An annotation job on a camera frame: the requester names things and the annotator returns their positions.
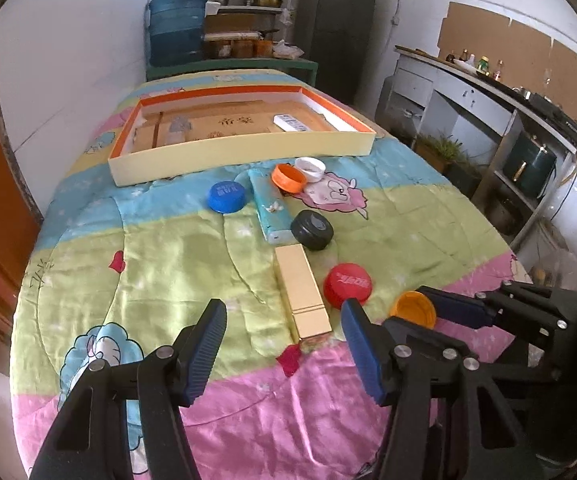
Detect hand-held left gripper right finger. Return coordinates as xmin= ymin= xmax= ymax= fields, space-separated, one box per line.
xmin=340 ymin=298 xmax=544 ymax=480

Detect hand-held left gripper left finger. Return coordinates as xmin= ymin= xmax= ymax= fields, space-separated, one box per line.
xmin=28 ymin=298 xmax=228 ymax=480

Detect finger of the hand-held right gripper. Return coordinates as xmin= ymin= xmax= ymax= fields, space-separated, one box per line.
xmin=417 ymin=280 xmax=577 ymax=351
xmin=479 ymin=355 xmax=564 ymax=411

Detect yellow-orange bottle cap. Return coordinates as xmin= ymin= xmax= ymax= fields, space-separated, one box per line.
xmin=389 ymin=291 xmax=437 ymax=331

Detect gold rectangular box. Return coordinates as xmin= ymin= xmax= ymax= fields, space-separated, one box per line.
xmin=274 ymin=244 xmax=333 ymax=339

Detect black bottle cap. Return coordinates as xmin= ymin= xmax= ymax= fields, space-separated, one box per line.
xmin=291 ymin=210 xmax=334 ymax=252

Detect teal printed box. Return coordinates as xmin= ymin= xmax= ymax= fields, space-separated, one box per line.
xmin=248 ymin=167 xmax=294 ymax=244

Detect blue bottle cap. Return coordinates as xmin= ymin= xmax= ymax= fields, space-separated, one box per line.
xmin=207 ymin=180 xmax=246 ymax=214

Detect white bottle cap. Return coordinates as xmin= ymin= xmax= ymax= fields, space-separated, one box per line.
xmin=295 ymin=157 xmax=326 ymax=182

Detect orange-rimmed cardboard tray box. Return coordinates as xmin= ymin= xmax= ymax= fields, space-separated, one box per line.
xmin=107 ymin=85 xmax=377 ymax=188

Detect red bottle cap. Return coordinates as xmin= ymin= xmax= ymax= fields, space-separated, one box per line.
xmin=323 ymin=262 xmax=373 ymax=309

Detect printed cartoon blanket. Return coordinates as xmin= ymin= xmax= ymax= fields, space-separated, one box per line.
xmin=11 ymin=67 xmax=534 ymax=480

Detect dark green appliance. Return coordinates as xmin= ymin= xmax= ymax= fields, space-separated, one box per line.
xmin=503 ymin=132 xmax=557 ymax=198

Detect potted green plant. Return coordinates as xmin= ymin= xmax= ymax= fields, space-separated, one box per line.
xmin=419 ymin=132 xmax=474 ymax=171

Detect black gas stove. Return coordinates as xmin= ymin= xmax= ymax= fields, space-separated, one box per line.
xmin=513 ymin=87 xmax=577 ymax=142

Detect orange bottle cap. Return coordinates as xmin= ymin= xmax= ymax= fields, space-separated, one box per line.
xmin=271 ymin=164 xmax=307 ymax=194

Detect grey kitchen counter cabinet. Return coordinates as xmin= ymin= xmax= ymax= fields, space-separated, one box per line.
xmin=376 ymin=45 xmax=577 ymax=251

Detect white printed tube box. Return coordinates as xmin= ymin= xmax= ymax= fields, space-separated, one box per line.
xmin=272 ymin=113 xmax=310 ymax=132

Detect green low table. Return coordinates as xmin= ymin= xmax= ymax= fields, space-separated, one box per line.
xmin=146 ymin=56 xmax=319 ymax=86

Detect row of food jars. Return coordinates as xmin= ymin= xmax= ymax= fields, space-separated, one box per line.
xmin=203 ymin=37 xmax=274 ymax=59

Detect white plastic bag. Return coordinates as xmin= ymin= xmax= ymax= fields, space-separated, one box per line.
xmin=273 ymin=40 xmax=304 ymax=59

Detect dark grey refrigerator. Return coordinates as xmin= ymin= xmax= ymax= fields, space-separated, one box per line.
xmin=296 ymin=0 xmax=379 ymax=106

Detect blue water jug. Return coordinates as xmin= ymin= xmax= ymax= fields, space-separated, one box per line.
xmin=148 ymin=0 xmax=208 ymax=67

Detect brown cardboard box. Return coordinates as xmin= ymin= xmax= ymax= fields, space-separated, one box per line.
xmin=204 ymin=12 xmax=260 ymax=34

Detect cardboard sheet on wall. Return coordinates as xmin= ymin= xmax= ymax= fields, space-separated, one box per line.
xmin=437 ymin=1 xmax=577 ymax=106

